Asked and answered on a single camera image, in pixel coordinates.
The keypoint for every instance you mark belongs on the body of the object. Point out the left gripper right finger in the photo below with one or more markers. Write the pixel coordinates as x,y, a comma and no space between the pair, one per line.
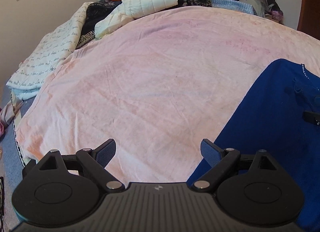
223,163

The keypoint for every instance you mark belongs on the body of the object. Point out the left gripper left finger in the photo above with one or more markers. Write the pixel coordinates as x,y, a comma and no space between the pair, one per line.
93,163

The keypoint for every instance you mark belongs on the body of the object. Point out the blue beaded sweater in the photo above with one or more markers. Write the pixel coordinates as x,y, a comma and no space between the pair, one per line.
276,185

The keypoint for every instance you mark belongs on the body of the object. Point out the brown wooden door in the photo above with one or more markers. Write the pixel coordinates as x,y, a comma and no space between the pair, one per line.
309,18

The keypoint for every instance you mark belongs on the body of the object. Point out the pink floral bed blanket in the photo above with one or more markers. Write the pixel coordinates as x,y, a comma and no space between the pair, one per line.
158,86

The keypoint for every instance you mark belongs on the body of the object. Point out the white script-print quilt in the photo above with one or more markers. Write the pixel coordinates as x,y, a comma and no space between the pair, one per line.
53,49

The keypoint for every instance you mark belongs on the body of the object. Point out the purple bag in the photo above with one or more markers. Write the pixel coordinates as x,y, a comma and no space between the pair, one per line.
276,16

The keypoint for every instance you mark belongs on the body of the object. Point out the grey plastic-wrapped bundle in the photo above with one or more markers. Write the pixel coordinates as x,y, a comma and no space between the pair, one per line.
260,6

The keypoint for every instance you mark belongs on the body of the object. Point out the light blue knitted blanket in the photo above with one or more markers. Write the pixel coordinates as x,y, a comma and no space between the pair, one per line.
230,5

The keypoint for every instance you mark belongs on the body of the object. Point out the leopard print garment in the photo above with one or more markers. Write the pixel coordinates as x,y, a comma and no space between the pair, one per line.
203,3

